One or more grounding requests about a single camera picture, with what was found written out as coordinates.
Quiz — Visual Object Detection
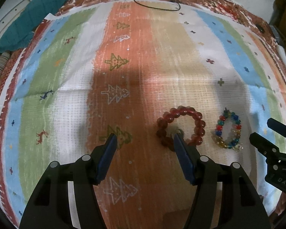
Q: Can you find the teal quilted pillow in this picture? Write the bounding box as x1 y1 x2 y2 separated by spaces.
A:
0 0 67 53

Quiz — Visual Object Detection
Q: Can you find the dark red bead bracelet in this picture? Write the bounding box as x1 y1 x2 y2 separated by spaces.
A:
156 105 207 148

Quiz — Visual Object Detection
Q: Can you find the white wooden headboard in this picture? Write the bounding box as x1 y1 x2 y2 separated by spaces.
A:
0 0 32 39

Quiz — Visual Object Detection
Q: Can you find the multicolour small bead bracelet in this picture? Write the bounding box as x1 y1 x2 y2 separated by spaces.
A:
211 107 244 154

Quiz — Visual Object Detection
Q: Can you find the striped colourful blanket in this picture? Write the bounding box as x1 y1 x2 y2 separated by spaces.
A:
0 0 286 229

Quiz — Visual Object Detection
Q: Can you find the red floral bedsheet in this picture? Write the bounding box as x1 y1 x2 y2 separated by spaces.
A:
0 0 286 220

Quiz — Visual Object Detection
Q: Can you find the small black object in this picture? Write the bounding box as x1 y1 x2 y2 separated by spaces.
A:
256 24 265 33

